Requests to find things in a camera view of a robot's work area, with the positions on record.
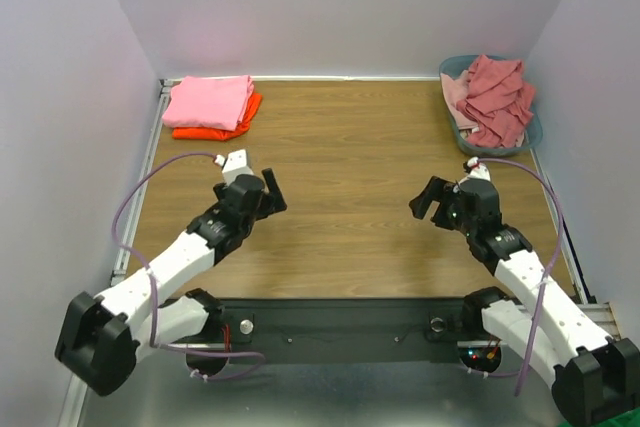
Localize light pink t shirt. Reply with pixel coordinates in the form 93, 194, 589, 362
162, 75, 254, 131

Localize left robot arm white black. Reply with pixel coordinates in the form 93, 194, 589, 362
54, 169, 287, 396

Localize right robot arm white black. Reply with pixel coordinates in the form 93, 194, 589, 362
409, 174, 639, 426

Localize folded orange t shirt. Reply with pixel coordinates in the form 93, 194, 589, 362
172, 93, 263, 142

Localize blue plastic laundry basket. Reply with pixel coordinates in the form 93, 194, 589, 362
439, 54, 543, 158

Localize pale pink garment in basket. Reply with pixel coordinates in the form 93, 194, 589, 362
440, 69, 477, 131

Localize dusty rose t shirt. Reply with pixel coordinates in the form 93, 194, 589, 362
456, 55, 536, 149

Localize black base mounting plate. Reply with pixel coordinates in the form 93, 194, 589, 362
184, 297, 506, 378

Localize green cloth at corner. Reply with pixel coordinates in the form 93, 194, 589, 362
596, 408, 640, 427

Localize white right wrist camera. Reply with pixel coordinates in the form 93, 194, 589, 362
459, 157, 491, 184

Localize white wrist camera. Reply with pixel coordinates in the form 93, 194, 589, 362
214, 149, 254, 185
459, 157, 491, 184

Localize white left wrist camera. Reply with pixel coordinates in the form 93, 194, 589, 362
214, 149, 254, 185

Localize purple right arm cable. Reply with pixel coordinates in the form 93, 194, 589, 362
467, 156, 565, 397

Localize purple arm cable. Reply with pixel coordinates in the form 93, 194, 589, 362
110, 152, 266, 382
467, 156, 565, 397

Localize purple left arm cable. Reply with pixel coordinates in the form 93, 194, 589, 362
110, 152, 266, 382

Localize left aluminium frame rail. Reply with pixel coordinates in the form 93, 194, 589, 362
109, 79, 174, 287

